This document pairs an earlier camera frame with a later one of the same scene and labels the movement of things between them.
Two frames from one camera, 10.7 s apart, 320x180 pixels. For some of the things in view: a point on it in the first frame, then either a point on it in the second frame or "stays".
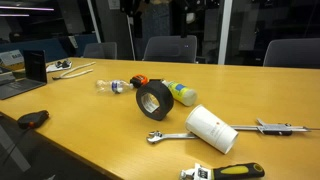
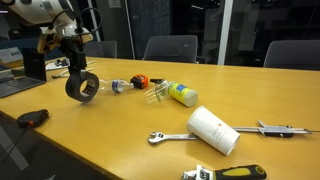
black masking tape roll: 155,99 -> 73,86
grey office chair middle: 172,49 stays
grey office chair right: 299,53 stays
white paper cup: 210,129 stays
